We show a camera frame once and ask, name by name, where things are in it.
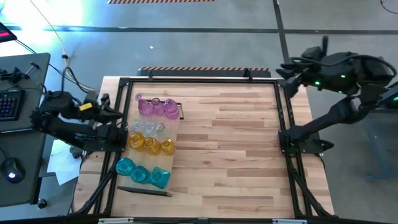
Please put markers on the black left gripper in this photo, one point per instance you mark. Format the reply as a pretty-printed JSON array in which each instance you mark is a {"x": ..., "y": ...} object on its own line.
[{"x": 99, "y": 112}]

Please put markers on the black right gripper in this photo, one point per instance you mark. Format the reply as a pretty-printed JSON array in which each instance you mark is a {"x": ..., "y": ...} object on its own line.
[{"x": 311, "y": 74}]

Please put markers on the yellow honeycomb glass vase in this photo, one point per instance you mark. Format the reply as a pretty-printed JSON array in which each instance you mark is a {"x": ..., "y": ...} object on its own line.
[{"x": 136, "y": 140}]

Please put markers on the clear square glass bottle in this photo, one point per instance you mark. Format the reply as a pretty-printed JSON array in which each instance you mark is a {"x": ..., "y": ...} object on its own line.
[{"x": 150, "y": 127}]

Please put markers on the pink wavy-ribbed glass vase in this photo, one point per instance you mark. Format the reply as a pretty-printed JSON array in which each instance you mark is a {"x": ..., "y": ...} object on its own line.
[{"x": 157, "y": 107}]

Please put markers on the yellow large fluted vase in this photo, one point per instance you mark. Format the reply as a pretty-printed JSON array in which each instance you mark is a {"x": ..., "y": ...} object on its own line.
[{"x": 152, "y": 145}]

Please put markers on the clear flared diamond-cut vase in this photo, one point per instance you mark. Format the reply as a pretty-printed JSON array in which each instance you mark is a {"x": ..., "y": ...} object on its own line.
[{"x": 161, "y": 128}]

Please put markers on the teal medallion-embossed glass jar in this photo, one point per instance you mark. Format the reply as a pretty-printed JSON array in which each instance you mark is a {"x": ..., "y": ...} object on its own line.
[{"x": 125, "y": 166}]

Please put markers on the yellow ribbed glass bottle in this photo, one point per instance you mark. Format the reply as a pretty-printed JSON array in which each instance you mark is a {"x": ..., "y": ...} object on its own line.
[{"x": 168, "y": 146}]

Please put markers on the teal textured glass bottle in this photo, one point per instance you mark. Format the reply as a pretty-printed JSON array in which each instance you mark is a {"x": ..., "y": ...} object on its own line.
[{"x": 140, "y": 174}]

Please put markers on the teal urn-shaped glass vase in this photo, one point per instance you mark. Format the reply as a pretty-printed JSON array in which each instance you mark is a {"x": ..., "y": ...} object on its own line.
[{"x": 160, "y": 178}]

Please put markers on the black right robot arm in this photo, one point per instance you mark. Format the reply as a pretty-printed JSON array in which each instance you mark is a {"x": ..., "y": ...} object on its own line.
[{"x": 335, "y": 115}]

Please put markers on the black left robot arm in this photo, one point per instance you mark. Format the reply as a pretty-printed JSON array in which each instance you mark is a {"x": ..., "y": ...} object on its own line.
[{"x": 62, "y": 124}]

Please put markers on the wooden shelf board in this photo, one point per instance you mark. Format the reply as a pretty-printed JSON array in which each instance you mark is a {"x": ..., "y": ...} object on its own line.
[{"x": 155, "y": 160}]

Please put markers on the yellow tag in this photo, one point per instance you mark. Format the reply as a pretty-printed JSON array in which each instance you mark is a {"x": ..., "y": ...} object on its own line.
[{"x": 85, "y": 106}]

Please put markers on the white paper sheet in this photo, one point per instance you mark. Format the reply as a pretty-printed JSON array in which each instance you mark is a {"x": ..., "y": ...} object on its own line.
[{"x": 63, "y": 165}]

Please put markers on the black desk panel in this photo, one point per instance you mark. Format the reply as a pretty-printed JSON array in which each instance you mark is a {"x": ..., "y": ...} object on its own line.
[
  {"x": 21, "y": 146},
  {"x": 40, "y": 71}
]

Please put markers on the hazard-striped black floor plate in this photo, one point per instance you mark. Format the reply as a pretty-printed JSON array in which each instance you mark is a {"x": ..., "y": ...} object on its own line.
[
  {"x": 203, "y": 73},
  {"x": 161, "y": 1}
]

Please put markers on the black keyboard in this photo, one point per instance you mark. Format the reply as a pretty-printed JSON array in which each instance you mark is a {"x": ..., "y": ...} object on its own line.
[{"x": 11, "y": 105}]

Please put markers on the black desk clamp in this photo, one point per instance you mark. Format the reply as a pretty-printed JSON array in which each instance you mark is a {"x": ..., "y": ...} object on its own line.
[{"x": 15, "y": 76}]

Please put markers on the black caster wheel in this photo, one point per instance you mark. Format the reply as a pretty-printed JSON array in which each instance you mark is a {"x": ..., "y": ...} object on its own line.
[{"x": 42, "y": 203}]

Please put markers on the black computer mouse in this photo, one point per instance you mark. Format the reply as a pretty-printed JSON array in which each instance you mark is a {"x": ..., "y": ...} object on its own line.
[{"x": 12, "y": 170}]

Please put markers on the red-lit black device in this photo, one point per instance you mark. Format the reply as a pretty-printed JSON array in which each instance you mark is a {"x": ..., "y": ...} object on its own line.
[{"x": 6, "y": 34}]

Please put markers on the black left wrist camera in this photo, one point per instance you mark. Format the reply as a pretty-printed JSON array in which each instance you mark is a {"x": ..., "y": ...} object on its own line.
[{"x": 104, "y": 99}]

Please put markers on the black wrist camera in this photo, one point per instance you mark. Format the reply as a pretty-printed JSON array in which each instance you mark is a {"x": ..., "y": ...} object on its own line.
[
  {"x": 104, "y": 99},
  {"x": 312, "y": 53}
]

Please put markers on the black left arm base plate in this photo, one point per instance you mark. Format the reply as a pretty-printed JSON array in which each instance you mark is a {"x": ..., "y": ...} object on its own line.
[{"x": 99, "y": 146}]

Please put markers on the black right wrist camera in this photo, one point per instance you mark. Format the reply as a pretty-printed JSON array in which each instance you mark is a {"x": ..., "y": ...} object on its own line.
[{"x": 312, "y": 53}]

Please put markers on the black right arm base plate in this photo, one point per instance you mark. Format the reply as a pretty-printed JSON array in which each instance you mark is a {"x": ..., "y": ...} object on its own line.
[{"x": 311, "y": 143}]

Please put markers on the black aluminium rig frame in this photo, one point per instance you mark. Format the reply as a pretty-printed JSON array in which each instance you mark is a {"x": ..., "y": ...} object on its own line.
[{"x": 202, "y": 80}]

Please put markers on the silver bracket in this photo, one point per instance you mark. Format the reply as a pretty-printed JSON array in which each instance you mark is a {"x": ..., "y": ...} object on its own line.
[
  {"x": 116, "y": 221},
  {"x": 289, "y": 221}
]

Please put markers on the grey metal cart frame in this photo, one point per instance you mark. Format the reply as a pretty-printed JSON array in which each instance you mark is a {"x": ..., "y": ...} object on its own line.
[{"x": 374, "y": 144}]

